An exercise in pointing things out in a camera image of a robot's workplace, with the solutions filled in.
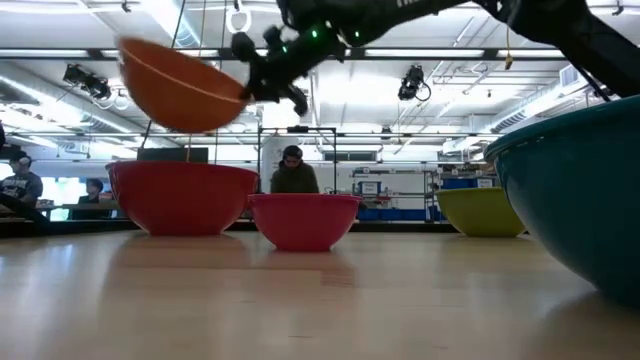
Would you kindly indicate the orange bowl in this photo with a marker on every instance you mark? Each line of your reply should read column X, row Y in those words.
column 175, row 90

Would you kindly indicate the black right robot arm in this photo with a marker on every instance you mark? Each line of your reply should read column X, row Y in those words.
column 550, row 22

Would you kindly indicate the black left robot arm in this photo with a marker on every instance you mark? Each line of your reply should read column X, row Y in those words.
column 20, row 210

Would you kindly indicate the person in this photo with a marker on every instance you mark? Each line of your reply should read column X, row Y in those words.
column 294, row 180
column 92, row 192
column 21, row 185

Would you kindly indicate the dark monitor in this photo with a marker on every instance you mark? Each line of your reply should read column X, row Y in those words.
column 170, row 155

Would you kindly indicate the large red bowl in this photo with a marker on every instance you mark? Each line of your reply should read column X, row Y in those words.
column 182, row 200

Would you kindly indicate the small pink bowl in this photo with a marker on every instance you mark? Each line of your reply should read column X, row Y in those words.
column 302, row 222

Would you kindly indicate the metal shelving rack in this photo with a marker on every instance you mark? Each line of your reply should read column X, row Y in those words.
column 390, row 187

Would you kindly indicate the blue storage bins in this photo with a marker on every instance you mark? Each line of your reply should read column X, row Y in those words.
column 395, row 214

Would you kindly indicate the yellow-green bowl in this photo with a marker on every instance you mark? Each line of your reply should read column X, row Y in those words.
column 480, row 212

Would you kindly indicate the large teal bowl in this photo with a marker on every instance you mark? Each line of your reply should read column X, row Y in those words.
column 580, row 200

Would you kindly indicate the black ceiling-mounted camera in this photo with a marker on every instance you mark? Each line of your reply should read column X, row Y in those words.
column 87, row 82
column 412, row 80

